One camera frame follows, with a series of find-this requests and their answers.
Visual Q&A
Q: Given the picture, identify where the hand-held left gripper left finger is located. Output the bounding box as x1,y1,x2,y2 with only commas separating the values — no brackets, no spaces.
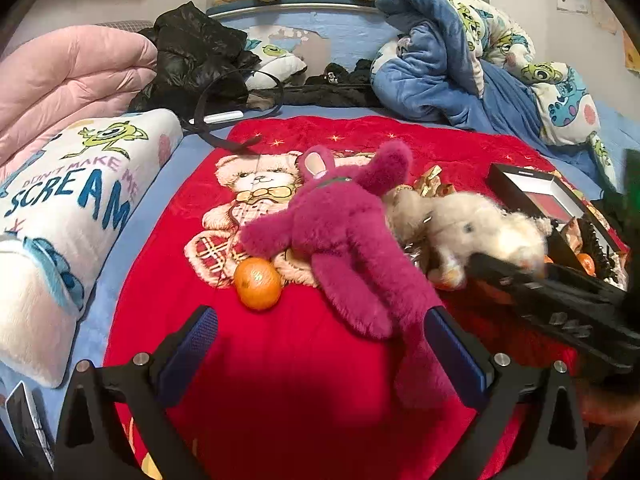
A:
52,305,221,480

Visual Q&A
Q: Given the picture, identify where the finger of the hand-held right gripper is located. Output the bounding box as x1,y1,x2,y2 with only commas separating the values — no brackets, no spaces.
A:
467,254,551,292

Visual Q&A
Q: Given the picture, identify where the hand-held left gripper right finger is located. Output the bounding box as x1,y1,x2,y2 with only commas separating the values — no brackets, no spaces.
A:
425,306,588,480

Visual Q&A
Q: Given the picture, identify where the cream fluffy plush toy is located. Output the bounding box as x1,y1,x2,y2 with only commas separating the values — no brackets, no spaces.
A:
385,191,553,291

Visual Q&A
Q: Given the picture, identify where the black gift box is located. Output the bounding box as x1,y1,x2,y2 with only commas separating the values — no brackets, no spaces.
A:
486,162,628,281

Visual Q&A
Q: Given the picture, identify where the magenta plush bear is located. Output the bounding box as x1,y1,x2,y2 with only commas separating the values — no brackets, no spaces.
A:
239,140,458,408

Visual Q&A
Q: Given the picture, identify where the person's right forearm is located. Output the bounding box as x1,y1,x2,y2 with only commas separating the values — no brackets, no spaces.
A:
580,385,640,431

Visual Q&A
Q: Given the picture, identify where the red bear printed blanket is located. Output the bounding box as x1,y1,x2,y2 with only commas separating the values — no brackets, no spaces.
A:
102,115,628,480

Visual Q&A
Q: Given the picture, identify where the gold pyramid candy box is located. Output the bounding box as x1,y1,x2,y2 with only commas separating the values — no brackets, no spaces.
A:
400,165,456,198

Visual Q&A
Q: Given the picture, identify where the white monster printed pillow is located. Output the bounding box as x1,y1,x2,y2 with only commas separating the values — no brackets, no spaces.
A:
0,107,185,388

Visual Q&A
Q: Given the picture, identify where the blue monster printed blanket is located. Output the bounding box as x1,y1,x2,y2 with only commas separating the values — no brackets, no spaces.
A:
371,0,618,191

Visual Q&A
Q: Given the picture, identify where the white tube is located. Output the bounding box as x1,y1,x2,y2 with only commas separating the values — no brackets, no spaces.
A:
202,109,245,125

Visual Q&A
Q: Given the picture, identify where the black clothing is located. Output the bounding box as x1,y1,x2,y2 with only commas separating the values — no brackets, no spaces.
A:
280,60,383,108

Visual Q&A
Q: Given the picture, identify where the blue headboard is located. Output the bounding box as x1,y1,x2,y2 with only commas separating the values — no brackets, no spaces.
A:
205,0,416,81

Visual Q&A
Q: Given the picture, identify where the pink quilt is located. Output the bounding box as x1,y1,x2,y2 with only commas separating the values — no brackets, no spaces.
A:
0,25,161,166

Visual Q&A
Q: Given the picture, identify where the small monster printed pillow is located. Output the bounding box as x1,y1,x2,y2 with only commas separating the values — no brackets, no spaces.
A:
245,27,308,91

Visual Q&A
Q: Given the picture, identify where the black puffer jacket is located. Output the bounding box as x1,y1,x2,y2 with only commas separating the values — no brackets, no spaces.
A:
129,2,261,113

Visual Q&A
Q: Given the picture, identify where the black strap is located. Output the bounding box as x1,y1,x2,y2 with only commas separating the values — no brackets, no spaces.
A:
181,67,285,153

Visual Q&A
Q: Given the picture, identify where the beige wall paper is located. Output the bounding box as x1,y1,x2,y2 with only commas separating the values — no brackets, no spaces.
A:
590,0,621,36

